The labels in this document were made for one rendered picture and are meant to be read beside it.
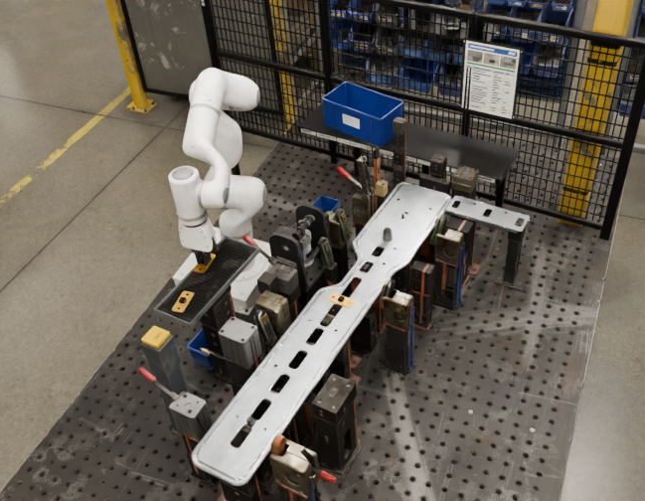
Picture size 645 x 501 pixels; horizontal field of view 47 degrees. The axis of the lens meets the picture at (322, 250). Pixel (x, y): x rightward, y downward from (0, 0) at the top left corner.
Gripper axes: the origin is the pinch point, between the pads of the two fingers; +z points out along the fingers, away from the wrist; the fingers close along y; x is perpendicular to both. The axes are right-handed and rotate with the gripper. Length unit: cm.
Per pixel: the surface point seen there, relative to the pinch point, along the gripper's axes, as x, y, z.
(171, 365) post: -27.8, 0.1, 19.0
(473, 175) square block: 86, 66, 18
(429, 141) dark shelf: 108, 43, 21
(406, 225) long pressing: 59, 48, 24
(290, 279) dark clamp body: 13.8, 21.5, 16.8
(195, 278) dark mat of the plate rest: -2.4, -3.2, 8.0
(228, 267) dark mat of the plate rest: 5.1, 4.6, 8.0
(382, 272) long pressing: 32, 46, 24
